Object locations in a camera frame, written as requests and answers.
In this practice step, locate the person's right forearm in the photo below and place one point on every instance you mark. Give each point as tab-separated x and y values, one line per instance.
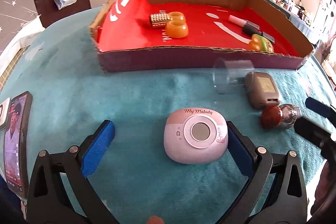
323	187

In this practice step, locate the orange domed holder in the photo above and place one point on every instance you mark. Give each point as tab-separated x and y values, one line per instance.
177	31

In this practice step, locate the white charger puck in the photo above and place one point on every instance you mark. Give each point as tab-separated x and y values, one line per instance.
4	113

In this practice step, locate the red paper bag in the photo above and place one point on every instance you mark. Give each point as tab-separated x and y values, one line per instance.
199	32

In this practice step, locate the orange and green pepper toy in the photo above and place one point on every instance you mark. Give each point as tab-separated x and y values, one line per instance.
258	43

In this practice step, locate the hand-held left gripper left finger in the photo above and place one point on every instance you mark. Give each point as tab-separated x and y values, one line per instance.
98	148

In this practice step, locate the silver studded cylinder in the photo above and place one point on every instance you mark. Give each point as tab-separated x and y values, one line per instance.
158	20

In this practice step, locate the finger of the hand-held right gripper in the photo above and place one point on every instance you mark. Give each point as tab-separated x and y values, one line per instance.
308	128
319	107

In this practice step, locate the row of small bottles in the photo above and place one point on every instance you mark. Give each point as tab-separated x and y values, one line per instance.
288	3

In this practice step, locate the cluttered side table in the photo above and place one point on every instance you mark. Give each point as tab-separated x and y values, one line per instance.
296	22

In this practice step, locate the pink round device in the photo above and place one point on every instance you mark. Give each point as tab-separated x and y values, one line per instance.
195	140

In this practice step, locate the white cabinet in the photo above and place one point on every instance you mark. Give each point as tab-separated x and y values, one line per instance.
323	3

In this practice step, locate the red-capped silver bottle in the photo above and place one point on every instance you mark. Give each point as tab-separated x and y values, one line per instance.
278	116

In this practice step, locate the orange wide-mouth cup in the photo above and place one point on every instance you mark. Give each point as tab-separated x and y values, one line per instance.
178	16

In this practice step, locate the black smartphone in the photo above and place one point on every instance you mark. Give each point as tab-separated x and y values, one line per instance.
15	145

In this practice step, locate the grey charger case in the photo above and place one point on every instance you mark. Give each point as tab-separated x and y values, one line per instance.
262	90

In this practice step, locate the person's left hand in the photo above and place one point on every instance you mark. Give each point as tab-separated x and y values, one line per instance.
155	220

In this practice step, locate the clear plastic cup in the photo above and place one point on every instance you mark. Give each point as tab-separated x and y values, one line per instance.
231	77

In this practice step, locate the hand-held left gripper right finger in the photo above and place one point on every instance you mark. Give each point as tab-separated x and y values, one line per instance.
240	149

